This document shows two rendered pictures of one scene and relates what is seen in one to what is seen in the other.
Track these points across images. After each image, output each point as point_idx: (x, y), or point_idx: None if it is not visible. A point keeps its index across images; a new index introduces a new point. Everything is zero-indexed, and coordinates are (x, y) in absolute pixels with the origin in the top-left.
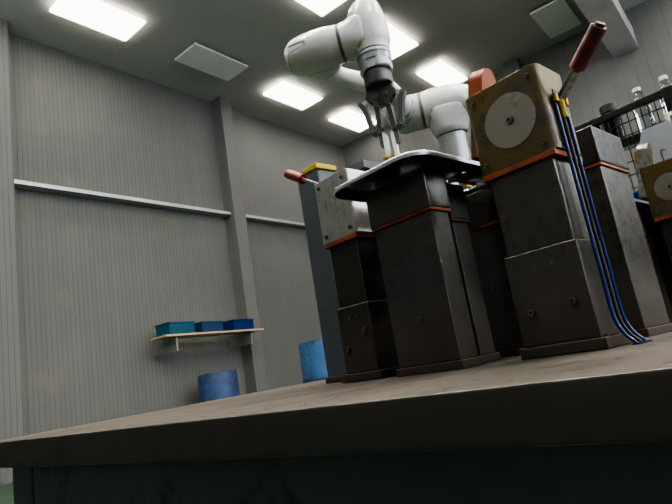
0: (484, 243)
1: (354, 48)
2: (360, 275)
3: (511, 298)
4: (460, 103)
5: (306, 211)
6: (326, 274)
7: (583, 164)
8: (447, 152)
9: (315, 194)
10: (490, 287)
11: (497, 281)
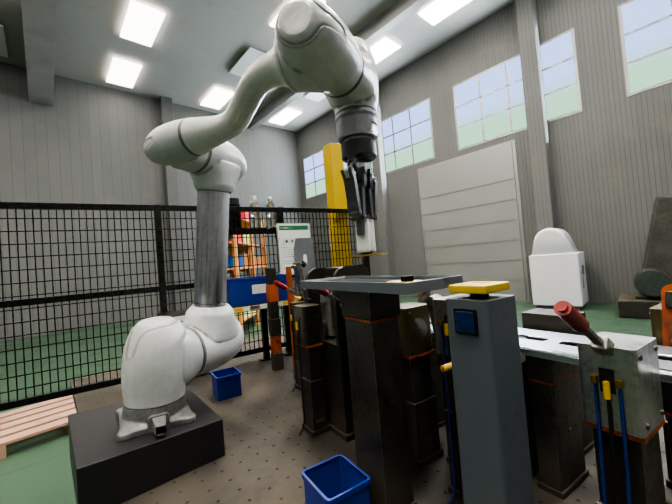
0: (566, 391)
1: (363, 96)
2: (662, 470)
3: (576, 436)
4: (240, 169)
5: (500, 357)
6: (523, 459)
7: (583, 335)
8: (217, 212)
9: (513, 332)
10: (570, 429)
11: (571, 423)
